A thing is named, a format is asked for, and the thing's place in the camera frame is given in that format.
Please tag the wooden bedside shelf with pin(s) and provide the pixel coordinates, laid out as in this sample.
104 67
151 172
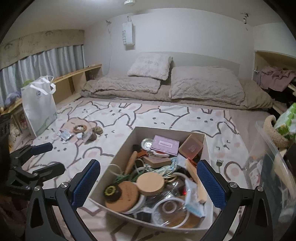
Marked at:
69 86

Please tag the beige folded blanket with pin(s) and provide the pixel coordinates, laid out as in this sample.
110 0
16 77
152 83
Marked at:
255 98

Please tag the long wooden block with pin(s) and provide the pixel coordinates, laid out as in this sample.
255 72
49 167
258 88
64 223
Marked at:
202 194

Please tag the wooden brush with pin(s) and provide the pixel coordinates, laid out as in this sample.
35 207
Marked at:
130 163

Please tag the round wooden lid box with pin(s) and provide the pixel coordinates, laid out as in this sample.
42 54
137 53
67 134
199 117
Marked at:
150 184

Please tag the quilted beige pillow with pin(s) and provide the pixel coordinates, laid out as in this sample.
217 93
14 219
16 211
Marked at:
123 83
206 83

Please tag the silver metal tin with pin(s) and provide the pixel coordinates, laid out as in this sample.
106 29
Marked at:
146 144

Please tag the ceiling smoke detector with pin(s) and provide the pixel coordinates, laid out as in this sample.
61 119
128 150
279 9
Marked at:
129 2

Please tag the right quilted beige pillow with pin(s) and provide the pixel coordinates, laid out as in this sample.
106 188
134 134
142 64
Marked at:
206 83

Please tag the purple card box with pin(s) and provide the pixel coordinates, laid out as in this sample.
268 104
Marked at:
165 145

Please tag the round panda cork coaster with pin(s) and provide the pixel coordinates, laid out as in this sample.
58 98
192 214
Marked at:
79 129

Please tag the brown tape roll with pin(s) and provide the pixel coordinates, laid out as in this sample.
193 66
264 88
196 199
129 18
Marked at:
92 137

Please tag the knotted rope ball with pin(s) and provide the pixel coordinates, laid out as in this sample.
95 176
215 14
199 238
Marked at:
98 130

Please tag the left quilted beige pillow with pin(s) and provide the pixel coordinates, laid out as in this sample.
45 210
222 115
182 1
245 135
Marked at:
123 83

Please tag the black round tin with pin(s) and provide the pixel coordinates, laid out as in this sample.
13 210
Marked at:
112 193

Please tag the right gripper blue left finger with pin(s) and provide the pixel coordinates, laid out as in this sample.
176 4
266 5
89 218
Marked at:
41 221

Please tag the clothes pile in closet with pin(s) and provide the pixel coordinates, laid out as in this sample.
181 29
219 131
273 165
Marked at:
275 78

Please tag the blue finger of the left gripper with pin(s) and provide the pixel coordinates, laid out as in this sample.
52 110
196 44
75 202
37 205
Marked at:
49 172
28 151

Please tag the small fluffy beige pillow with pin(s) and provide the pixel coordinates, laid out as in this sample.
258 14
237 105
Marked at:
151 65

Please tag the square carved cork coaster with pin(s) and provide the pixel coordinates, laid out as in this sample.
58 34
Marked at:
191 147

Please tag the clear plastic bin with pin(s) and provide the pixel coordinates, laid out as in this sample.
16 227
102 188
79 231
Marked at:
266 167

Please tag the small black box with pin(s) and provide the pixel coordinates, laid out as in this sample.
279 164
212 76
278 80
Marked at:
136 148

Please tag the white tote bag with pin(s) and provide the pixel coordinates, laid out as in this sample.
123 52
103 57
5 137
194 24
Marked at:
38 104

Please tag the round cork coaster in box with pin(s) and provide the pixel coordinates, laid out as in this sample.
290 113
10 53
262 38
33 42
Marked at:
127 200

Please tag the white medicine pouch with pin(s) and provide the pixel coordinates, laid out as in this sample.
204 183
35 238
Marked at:
191 199

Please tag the grey curtain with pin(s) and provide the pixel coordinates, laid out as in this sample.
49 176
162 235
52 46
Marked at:
55 62

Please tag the clear plastic case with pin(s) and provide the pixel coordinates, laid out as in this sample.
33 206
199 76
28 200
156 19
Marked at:
87 136

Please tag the white hanging paper bag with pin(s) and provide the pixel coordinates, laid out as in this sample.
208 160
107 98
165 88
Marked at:
128 35

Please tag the orange white scissors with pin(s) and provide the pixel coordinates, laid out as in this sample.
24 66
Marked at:
160 154

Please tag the white storage box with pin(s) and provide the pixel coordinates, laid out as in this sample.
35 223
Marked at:
165 211

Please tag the curtain valance with drawings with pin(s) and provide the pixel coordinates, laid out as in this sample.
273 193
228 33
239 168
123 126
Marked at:
35 43

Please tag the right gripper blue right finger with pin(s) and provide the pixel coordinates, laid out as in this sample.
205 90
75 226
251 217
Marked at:
255 223

